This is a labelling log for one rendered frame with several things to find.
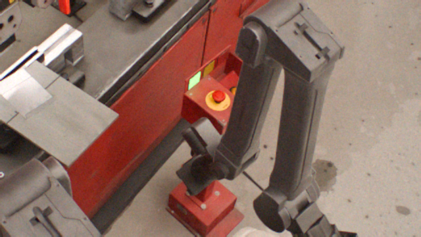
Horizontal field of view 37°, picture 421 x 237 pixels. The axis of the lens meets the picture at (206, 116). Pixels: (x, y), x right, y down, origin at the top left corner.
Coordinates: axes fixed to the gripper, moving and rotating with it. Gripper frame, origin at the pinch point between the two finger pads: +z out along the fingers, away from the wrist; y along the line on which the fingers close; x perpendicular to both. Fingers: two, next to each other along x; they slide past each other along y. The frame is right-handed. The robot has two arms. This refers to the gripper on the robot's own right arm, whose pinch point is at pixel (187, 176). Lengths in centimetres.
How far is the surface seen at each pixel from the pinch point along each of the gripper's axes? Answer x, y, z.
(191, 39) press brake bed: -28, -48, 46
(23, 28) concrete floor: -81, -40, 153
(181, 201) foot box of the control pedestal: 18, -30, 89
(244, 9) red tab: -28, -84, 62
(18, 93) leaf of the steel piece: -37.9, 15.5, 18.6
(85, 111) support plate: -25.4, 6.5, 12.5
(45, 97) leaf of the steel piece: -33.6, 11.5, 16.5
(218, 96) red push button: -9.1, -32.9, 25.6
